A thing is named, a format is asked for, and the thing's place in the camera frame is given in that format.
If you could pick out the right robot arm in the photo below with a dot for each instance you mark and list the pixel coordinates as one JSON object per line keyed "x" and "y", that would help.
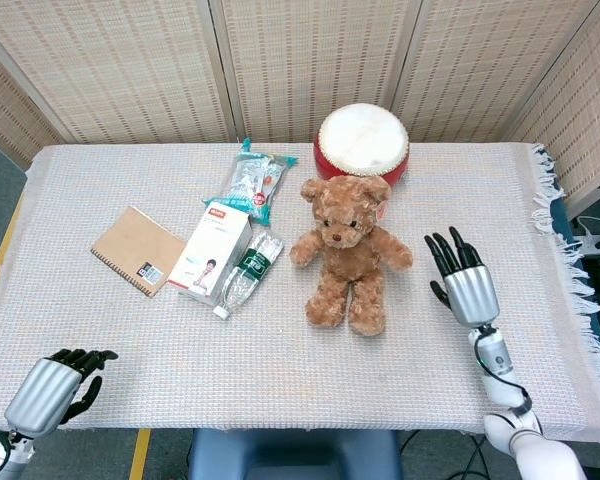
{"x": 517, "y": 415}

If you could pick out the white power strip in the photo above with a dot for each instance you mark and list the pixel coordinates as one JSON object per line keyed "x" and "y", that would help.
{"x": 592, "y": 240}

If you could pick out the clear plastic water bottle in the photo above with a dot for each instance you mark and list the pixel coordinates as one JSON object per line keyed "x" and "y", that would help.
{"x": 247, "y": 272}

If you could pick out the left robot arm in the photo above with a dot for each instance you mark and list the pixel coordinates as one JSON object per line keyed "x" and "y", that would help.
{"x": 2, "y": 455}

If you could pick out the brown spiral notebook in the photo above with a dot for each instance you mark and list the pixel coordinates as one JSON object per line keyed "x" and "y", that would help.
{"x": 137, "y": 250}

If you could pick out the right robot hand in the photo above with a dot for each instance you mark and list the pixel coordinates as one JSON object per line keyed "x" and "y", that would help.
{"x": 467, "y": 295}

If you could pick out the white woven tablecloth with fringe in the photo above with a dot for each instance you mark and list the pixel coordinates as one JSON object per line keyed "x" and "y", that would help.
{"x": 280, "y": 370}

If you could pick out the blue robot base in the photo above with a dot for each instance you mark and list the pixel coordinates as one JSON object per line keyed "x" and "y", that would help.
{"x": 295, "y": 455}

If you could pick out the white and red carton box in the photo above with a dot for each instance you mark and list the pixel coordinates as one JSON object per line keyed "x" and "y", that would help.
{"x": 212, "y": 252}

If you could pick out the beige folding screen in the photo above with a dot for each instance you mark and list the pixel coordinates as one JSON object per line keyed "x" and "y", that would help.
{"x": 300, "y": 65}

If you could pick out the red drum with white skin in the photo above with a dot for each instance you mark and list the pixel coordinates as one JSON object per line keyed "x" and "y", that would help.
{"x": 362, "y": 145}

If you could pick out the teal snack packet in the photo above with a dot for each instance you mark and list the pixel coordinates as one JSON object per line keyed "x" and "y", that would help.
{"x": 255, "y": 185}

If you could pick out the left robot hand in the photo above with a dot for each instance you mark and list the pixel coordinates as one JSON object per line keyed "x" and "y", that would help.
{"x": 42, "y": 395}

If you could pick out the brown teddy bear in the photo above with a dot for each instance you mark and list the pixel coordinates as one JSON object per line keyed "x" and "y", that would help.
{"x": 347, "y": 250}

